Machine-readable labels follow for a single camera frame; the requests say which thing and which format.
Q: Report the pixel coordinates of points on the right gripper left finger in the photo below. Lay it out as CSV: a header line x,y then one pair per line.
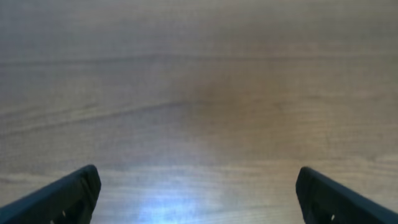
x,y
56,202

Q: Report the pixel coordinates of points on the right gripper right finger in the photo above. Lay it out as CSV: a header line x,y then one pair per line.
x,y
335,205

